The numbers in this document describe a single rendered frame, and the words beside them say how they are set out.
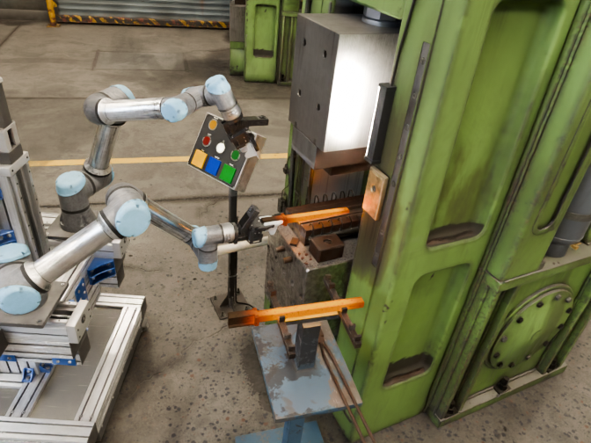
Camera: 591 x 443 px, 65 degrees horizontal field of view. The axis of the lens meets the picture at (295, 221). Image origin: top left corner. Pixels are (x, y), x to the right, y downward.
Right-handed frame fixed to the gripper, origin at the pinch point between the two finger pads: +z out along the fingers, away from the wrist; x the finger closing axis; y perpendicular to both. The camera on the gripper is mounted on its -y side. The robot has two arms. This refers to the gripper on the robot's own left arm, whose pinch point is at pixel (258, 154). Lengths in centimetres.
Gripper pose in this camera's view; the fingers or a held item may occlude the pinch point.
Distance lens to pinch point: 188.4
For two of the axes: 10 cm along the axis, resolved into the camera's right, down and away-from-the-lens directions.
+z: 3.3, 6.6, 6.8
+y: -8.4, 5.3, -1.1
